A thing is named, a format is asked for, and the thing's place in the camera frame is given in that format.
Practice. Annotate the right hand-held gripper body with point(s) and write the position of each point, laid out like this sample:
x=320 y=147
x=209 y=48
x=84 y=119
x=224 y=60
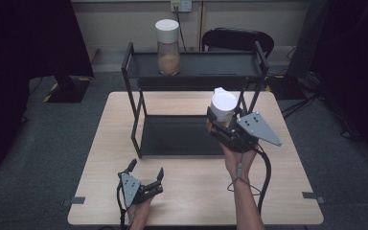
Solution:
x=252 y=131

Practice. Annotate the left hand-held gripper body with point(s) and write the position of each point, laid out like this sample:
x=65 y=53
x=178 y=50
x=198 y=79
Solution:
x=134 y=190

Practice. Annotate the glass jar with spouted white lid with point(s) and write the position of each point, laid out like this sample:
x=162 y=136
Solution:
x=223 y=105

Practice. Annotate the black metal two-tier rack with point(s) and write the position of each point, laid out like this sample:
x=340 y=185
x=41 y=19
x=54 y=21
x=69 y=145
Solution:
x=179 y=134

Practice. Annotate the person's left hand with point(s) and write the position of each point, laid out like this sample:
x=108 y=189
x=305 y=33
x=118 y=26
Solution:
x=139 y=214

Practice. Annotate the person's right hand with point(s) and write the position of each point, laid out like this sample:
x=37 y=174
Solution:
x=239 y=163

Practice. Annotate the black chair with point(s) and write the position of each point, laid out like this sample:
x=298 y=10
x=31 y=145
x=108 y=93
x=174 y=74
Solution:
x=236 y=40

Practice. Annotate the black equipment stand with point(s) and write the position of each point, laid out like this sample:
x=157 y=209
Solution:
x=303 y=48

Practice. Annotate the black stand base with yellow tape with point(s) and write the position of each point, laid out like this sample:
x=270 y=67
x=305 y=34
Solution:
x=68 y=89

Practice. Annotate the dark curtain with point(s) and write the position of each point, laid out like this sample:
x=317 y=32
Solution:
x=22 y=64
x=357 y=64

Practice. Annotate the grey table edge bracket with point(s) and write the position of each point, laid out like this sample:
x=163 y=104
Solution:
x=75 y=200
x=313 y=196

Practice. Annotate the white wall socket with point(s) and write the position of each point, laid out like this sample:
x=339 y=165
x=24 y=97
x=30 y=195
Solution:
x=181 y=4

